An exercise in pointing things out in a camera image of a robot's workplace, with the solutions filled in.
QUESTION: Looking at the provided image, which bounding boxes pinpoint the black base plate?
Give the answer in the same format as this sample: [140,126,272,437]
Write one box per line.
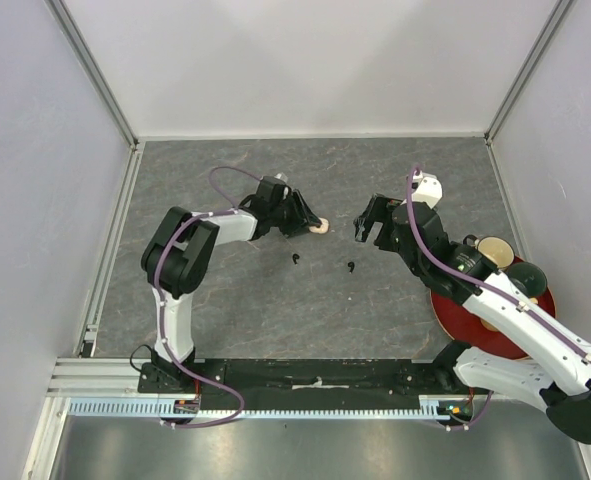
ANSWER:
[137,359,470,411]

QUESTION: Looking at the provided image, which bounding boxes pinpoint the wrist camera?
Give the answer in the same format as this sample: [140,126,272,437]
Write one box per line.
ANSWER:
[411,171,443,208]
[275,172,288,183]

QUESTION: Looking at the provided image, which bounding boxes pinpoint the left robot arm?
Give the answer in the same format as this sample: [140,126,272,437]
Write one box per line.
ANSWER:
[141,176,329,393]

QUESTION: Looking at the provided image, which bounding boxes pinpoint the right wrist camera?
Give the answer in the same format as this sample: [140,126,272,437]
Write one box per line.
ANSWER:
[411,171,443,208]

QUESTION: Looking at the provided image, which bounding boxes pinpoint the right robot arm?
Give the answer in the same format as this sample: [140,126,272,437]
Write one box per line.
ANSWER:
[353,195,591,445]

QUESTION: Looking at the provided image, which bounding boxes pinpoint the beige earbud charging case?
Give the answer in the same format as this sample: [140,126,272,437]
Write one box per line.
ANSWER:
[309,218,329,235]

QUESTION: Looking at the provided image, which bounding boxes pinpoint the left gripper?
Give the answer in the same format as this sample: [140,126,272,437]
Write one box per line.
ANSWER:
[269,190,321,239]

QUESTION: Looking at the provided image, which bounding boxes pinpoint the dark green cup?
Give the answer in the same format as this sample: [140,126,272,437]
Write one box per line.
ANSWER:
[505,261,548,298]

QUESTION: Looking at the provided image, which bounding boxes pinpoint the cream mug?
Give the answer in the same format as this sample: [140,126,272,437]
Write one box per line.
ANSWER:
[463,234,515,270]

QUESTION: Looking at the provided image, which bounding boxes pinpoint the slotted cable duct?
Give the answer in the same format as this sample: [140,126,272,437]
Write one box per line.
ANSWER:
[68,397,450,421]

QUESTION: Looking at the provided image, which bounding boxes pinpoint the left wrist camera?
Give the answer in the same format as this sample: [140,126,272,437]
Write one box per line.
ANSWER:
[275,172,288,183]

